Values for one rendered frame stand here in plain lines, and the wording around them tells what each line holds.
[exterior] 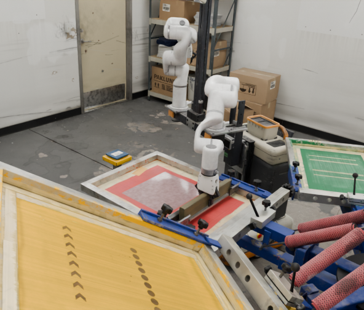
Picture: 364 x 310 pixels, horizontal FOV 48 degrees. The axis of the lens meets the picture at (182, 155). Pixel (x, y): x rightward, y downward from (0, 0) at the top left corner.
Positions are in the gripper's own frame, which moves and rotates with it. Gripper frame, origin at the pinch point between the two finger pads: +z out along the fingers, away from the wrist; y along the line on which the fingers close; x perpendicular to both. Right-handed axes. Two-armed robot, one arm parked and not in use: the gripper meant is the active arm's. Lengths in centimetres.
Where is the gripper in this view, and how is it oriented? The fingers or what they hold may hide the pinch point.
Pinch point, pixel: (206, 200)
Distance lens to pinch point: 199.4
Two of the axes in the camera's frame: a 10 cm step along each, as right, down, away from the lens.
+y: -7.7, -3.1, 5.6
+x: -6.3, 3.0, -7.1
